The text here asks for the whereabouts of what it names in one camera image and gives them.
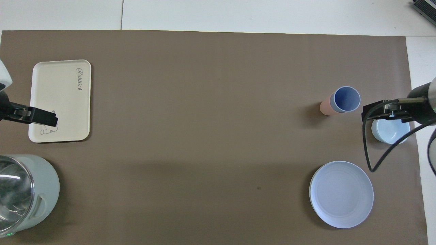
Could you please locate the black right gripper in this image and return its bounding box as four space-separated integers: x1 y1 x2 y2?
362 83 432 125

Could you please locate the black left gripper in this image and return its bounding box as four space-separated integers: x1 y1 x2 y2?
0 92 59 127

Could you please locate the blue plastic cup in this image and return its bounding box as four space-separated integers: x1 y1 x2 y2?
329 86 361 113

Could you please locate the pink plastic cup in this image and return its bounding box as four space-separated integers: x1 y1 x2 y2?
320 94 341 116

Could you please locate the cream tray with Rabbit print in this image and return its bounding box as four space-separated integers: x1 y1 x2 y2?
28 60 92 143

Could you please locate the light blue bowl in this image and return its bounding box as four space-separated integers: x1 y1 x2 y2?
371 117 411 145

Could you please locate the pale blue round plate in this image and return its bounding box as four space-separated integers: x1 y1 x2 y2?
309 161 374 229

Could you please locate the grey ribbed device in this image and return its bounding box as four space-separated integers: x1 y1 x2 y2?
411 0 436 17

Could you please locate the brown paper table mat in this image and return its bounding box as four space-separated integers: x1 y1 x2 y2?
0 30 429 245

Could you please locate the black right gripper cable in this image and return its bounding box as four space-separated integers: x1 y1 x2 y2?
362 98 427 173

